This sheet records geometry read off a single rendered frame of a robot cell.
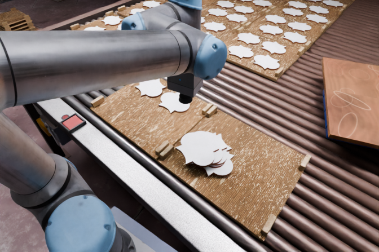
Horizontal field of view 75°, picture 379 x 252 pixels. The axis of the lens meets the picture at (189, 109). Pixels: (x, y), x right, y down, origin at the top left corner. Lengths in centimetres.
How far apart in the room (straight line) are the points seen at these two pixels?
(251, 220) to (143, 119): 55
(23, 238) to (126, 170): 123
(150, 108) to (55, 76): 80
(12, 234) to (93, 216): 157
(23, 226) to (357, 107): 199
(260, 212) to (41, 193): 57
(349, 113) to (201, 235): 67
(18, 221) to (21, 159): 161
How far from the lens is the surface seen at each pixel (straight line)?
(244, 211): 81
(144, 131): 98
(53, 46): 29
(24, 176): 54
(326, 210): 92
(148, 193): 85
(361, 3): 251
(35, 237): 201
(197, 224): 80
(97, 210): 54
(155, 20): 50
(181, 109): 103
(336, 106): 106
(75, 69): 29
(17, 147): 50
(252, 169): 88
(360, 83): 123
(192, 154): 81
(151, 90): 114
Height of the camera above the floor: 166
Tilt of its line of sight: 44 degrees down
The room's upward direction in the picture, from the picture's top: straight up
